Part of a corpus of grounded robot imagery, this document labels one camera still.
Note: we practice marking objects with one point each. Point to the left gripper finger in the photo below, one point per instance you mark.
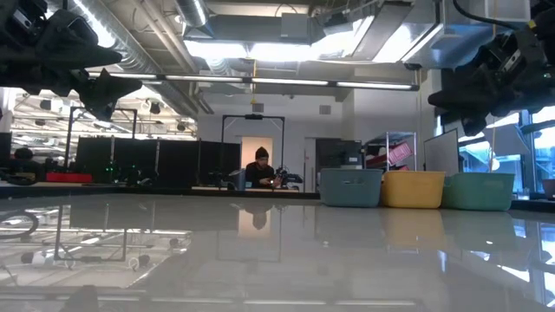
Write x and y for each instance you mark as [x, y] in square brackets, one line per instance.
[110, 93]
[106, 56]

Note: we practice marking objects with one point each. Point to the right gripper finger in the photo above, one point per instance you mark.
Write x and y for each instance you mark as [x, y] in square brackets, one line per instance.
[455, 99]
[474, 123]

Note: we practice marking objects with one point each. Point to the mint green plastic bin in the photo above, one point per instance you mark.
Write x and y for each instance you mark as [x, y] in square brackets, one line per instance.
[479, 193]

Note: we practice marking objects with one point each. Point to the yellow plastic bin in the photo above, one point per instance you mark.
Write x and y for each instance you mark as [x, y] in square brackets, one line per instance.
[412, 190]

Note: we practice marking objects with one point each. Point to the dark teal plastic bin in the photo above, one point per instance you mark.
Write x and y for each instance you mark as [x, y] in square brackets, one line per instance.
[351, 188]

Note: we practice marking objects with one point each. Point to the small black robot arm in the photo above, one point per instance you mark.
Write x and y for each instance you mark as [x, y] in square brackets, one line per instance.
[289, 177]

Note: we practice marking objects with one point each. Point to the grey monitor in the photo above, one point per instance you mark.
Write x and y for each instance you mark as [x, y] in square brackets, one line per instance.
[442, 149]

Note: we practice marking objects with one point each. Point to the linear ceiling light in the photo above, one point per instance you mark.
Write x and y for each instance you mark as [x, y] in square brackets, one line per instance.
[195, 78]
[338, 83]

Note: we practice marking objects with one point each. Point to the red box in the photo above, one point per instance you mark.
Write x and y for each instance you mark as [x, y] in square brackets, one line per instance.
[67, 177]

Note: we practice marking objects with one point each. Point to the person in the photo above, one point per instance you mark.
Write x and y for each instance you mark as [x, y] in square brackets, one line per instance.
[24, 164]
[259, 171]

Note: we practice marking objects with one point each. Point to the black cabinet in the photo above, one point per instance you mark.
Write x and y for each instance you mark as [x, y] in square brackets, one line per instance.
[338, 151]

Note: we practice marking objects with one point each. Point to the grey ceiling air unit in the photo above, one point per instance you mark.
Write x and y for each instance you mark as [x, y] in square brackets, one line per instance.
[299, 28]

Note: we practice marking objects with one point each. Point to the silver ventilation duct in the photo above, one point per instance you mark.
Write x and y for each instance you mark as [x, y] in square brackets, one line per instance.
[130, 47]

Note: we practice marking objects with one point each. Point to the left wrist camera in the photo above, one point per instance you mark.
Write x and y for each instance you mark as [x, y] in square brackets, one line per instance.
[26, 15]

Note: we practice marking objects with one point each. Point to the black frame workstation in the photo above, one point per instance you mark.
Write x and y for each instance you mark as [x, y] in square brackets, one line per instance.
[222, 143]
[173, 162]

